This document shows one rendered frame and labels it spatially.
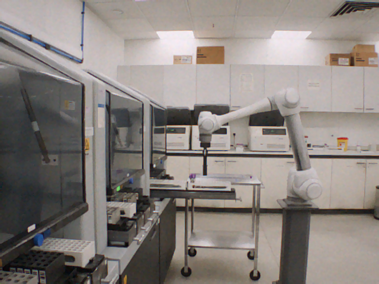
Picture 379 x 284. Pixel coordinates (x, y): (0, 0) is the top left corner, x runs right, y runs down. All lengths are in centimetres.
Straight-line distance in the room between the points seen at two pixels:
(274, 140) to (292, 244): 239
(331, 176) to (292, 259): 254
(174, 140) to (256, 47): 204
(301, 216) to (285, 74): 297
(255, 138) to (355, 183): 160
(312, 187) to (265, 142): 252
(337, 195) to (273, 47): 250
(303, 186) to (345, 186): 285
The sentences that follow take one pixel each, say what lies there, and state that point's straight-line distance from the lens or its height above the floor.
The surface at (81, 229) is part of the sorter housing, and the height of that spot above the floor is 90.
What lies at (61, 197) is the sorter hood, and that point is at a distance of 98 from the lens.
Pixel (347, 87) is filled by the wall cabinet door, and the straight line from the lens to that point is 521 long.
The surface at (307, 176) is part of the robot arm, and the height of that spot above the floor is 94.
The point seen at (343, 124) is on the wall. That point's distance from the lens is 552.
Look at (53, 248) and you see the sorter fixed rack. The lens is 113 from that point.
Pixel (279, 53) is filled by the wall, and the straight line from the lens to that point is 535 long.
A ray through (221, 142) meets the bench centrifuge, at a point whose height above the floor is 102.
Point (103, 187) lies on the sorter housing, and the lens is 134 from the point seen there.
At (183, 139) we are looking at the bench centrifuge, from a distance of 452.
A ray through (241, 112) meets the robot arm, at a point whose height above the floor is 136.
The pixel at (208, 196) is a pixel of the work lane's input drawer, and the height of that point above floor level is 78.
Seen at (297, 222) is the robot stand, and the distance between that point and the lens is 239.
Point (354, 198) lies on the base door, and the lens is 503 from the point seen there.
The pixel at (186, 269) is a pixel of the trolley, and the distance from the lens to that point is 275.
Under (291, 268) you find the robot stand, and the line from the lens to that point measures 251.
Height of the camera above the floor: 126
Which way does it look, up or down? 3 degrees down
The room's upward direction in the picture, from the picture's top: 1 degrees clockwise
